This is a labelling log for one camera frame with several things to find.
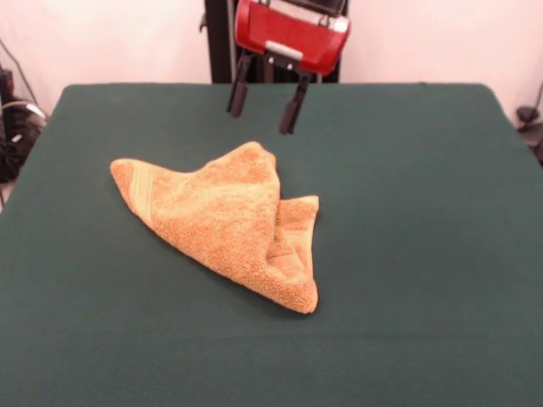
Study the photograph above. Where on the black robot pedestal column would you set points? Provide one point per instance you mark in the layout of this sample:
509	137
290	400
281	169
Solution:
220	42

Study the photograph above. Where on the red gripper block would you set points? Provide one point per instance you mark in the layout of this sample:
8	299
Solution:
288	36

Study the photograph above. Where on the black power adapter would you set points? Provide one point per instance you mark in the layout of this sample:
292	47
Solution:
6	80

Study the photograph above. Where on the dark green table cloth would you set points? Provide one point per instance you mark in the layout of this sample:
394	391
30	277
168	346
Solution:
382	212

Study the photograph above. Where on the tan terry towel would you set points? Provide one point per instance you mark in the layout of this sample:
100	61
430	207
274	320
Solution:
220	212

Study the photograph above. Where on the grey tripod base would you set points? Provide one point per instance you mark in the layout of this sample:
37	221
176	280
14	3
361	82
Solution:
527	114

